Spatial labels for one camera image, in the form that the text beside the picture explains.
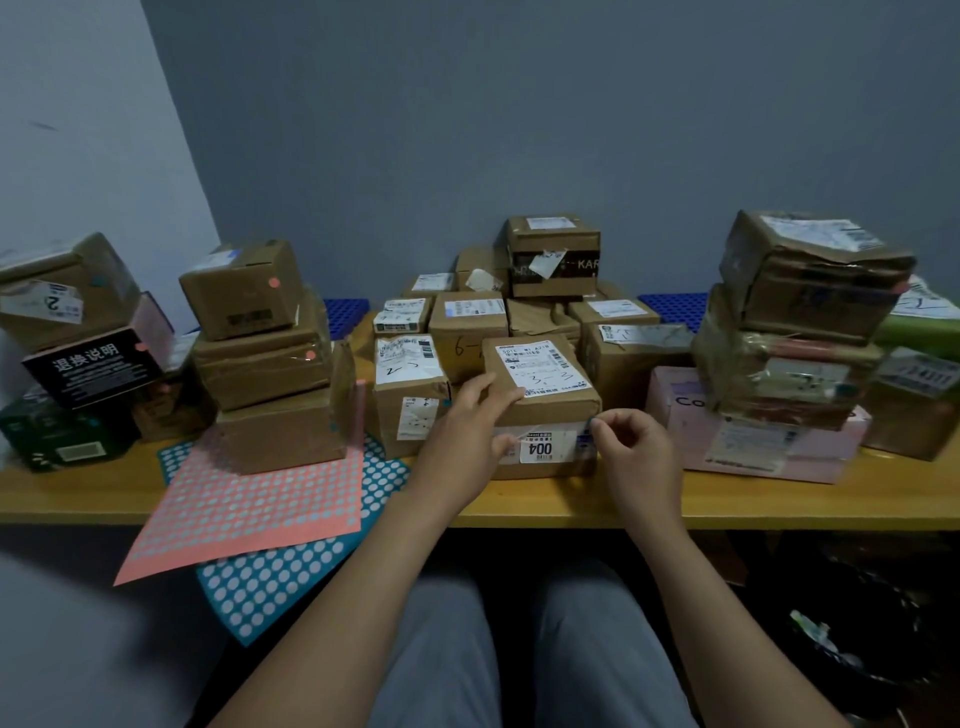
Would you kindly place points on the person's left hand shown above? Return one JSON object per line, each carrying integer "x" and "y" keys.
{"x": 457, "y": 457}

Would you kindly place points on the person's right hand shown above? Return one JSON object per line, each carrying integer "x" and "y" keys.
{"x": 645, "y": 472}

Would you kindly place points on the large pink box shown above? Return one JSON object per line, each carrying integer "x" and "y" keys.
{"x": 675, "y": 427}

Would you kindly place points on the box with 004 label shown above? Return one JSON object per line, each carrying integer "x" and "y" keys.
{"x": 540, "y": 471}

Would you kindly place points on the small tall box white labels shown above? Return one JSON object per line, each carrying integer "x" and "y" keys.
{"x": 390, "y": 405}

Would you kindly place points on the pile of brown parcels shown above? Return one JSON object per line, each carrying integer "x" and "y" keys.
{"x": 622, "y": 375}

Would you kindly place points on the box marked 3-3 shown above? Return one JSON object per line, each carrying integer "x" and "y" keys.
{"x": 555, "y": 409}

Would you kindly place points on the box marked 6-1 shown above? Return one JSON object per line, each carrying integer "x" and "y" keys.
{"x": 457, "y": 337}

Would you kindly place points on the taped box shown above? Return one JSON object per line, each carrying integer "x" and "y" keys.
{"x": 735, "y": 375}

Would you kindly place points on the box of stack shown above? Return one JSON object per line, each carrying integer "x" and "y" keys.
{"x": 285, "y": 442}
{"x": 757, "y": 255}
{"x": 232, "y": 292}
{"x": 255, "y": 375}

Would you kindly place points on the pink dot sticker sheet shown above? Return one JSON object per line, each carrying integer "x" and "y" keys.
{"x": 247, "y": 510}

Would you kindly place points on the box with black KARRIE band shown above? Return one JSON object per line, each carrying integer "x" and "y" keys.
{"x": 547, "y": 240}

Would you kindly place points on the teal sticker sheet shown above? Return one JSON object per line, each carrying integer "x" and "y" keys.
{"x": 262, "y": 592}

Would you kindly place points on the light green parcel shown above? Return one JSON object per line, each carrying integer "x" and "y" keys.
{"x": 915, "y": 330}

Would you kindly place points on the black and pink box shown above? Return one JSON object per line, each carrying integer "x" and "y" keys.
{"x": 90, "y": 375}

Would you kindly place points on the dark green box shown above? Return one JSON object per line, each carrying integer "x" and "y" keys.
{"x": 45, "y": 442}

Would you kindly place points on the person's right forearm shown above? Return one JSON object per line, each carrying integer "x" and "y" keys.
{"x": 735, "y": 637}

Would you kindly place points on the person's left forearm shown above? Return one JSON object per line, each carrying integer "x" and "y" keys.
{"x": 337, "y": 622}

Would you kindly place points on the person's grey trousers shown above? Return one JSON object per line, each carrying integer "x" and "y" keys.
{"x": 442, "y": 652}

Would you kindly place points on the blue plastic grid pallet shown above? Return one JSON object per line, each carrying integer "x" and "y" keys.
{"x": 675, "y": 307}
{"x": 345, "y": 315}

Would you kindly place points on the white crumpled plastic scrap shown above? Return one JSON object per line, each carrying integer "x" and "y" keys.
{"x": 817, "y": 634}

